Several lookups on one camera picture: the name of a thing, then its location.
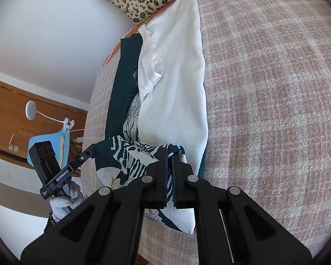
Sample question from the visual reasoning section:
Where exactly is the pink plaid blanket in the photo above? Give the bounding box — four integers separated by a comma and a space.
80, 0, 331, 265

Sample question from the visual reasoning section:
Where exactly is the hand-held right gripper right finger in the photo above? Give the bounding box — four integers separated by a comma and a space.
171, 152, 312, 265

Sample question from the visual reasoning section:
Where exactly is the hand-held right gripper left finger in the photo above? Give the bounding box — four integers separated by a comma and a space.
21, 146, 169, 265

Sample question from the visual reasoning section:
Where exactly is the cream and teal printed t-shirt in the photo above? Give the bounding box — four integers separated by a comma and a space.
95, 0, 209, 234

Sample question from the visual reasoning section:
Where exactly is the white clip-on lamp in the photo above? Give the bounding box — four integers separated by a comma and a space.
25, 101, 75, 133

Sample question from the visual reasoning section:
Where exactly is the person's left hand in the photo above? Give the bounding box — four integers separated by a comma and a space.
49, 181, 85, 221

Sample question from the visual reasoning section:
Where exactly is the person's left forearm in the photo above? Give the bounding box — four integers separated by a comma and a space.
44, 211, 62, 232

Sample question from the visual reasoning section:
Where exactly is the light blue chair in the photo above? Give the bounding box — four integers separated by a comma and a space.
27, 131, 72, 169

